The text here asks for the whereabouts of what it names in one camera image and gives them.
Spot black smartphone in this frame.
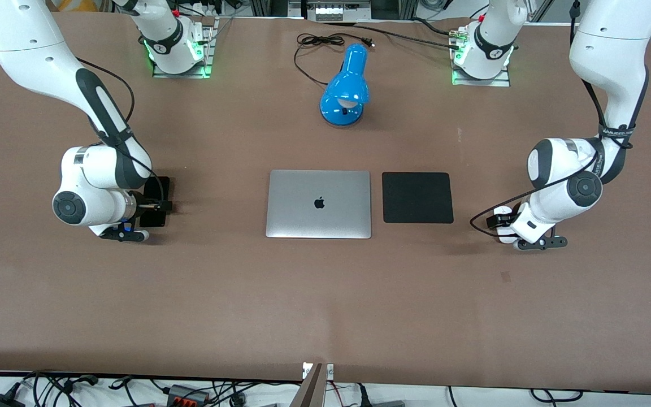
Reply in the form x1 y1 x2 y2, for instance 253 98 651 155
139 176 171 228

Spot black mouse pad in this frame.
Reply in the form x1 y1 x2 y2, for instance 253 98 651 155
381 172 454 224

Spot silver closed laptop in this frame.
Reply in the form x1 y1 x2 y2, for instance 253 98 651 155
265 170 372 240

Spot black orange connector box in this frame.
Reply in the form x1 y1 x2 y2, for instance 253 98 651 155
166 384 210 405

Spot blue desk lamp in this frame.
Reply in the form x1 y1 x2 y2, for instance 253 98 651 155
319 44 371 127

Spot yellow object behind table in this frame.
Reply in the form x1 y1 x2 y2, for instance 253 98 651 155
49 0 114 12

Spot grey power strip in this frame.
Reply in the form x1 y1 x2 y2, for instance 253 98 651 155
306 0 371 22

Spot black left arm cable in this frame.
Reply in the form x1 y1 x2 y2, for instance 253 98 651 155
470 0 651 236

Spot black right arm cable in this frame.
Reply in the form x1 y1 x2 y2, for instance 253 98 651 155
76 57 169 204

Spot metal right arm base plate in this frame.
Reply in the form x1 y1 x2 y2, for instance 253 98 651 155
152 17 216 79

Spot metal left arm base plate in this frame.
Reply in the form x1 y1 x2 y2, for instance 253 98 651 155
451 28 511 87

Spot black floor cable loop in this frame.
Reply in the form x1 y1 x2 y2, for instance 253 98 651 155
529 389 583 403

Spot tangled black floor cables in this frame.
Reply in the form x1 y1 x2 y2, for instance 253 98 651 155
20 370 134 407

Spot black cable to arm base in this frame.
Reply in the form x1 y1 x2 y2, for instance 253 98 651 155
325 21 462 51

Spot black lamp power cord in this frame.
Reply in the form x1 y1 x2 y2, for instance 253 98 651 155
294 33 375 86

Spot camera stand beam with bracket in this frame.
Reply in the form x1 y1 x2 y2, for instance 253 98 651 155
289 362 335 407

